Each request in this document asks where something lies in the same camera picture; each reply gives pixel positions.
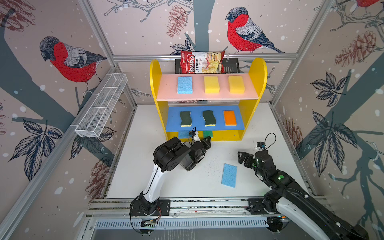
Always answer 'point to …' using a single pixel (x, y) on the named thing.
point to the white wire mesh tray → (91, 124)
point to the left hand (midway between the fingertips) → (211, 138)
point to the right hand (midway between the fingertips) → (242, 156)
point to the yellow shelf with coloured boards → (215, 105)
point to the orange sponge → (230, 118)
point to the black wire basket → (231, 65)
